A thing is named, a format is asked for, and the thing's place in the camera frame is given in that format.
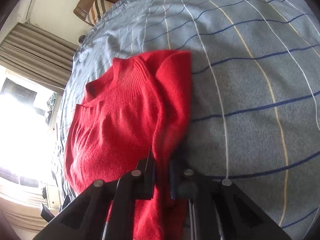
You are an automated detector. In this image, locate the red knit sweater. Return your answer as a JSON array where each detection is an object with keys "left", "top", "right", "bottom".
[{"left": 65, "top": 50, "right": 192, "bottom": 239}]

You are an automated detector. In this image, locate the beige curtain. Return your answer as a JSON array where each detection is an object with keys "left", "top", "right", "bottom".
[{"left": 1, "top": 23, "right": 78, "bottom": 95}]

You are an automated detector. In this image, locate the grey plaid bed cover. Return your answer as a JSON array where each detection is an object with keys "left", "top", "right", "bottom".
[{"left": 53, "top": 0, "right": 319, "bottom": 239}]

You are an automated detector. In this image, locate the small white round speaker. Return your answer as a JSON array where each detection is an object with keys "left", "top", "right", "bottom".
[{"left": 78, "top": 35, "right": 86, "bottom": 44}]

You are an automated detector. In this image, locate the striped pillow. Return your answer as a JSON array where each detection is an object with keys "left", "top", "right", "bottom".
[{"left": 86, "top": 0, "right": 114, "bottom": 26}]

